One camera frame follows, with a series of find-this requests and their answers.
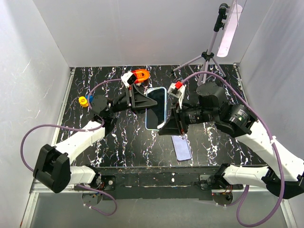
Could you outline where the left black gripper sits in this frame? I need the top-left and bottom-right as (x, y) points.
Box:
(108, 85), (159, 115)

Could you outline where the lilac phone case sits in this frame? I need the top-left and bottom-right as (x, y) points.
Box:
(171, 135), (192, 162)

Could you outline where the aluminium frame rail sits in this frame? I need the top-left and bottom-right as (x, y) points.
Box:
(19, 67), (79, 226)

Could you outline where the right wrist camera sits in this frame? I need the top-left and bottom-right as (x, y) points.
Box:
(168, 81), (186, 109)

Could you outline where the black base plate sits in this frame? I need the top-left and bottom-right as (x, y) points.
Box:
(73, 166), (245, 201)

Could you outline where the white light bar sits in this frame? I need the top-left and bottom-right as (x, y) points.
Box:
(217, 0), (243, 57)

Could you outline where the lilac tripod stand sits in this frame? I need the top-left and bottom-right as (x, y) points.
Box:
(171, 3), (230, 79)

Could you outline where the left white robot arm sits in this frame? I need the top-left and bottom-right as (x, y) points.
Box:
(33, 85), (157, 193)

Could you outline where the red orange toy boat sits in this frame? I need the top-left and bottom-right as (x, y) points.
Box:
(132, 69), (150, 85)

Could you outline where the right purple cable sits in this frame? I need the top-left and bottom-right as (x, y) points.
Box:
(180, 71), (285, 227)

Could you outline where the blue toy block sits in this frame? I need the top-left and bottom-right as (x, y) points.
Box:
(86, 95), (93, 103)

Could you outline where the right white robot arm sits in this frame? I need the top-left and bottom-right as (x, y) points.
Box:
(159, 82), (304, 199)

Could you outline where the phone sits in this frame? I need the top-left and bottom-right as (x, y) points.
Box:
(145, 87), (167, 131)

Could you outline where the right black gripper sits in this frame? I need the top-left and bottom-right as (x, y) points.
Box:
(158, 100), (216, 136)

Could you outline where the yellow toy block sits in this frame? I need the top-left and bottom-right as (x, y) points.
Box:
(78, 96), (89, 108)

